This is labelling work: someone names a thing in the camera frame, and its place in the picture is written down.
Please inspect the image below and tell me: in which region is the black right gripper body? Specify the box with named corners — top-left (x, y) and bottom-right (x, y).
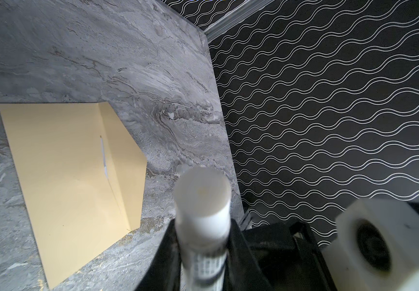
top-left (242, 219), bottom-right (337, 291)

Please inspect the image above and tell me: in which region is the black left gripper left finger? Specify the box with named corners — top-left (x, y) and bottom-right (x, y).
top-left (135, 219), bottom-right (181, 291)

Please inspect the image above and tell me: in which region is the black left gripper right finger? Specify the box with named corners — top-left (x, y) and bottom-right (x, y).
top-left (225, 219), bottom-right (273, 291)

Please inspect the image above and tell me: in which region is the small glue stick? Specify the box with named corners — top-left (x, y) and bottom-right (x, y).
top-left (173, 167), bottom-right (232, 291)

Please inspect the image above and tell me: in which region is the tan kraft envelope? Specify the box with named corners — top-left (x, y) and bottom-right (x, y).
top-left (0, 102), bottom-right (147, 288)

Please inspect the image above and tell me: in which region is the blue floral letter paper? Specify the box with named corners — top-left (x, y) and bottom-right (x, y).
top-left (100, 135), bottom-right (109, 180)

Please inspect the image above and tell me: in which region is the aluminium corner post right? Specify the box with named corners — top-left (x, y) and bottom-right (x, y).
top-left (204, 0), bottom-right (273, 44)

